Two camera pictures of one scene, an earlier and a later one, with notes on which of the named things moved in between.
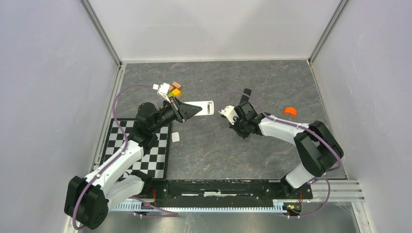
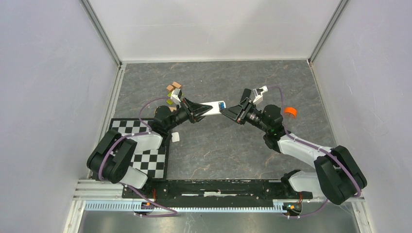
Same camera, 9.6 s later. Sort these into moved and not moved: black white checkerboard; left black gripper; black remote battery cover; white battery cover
Moved: left black gripper
Not moved: black remote battery cover; black white checkerboard; white battery cover
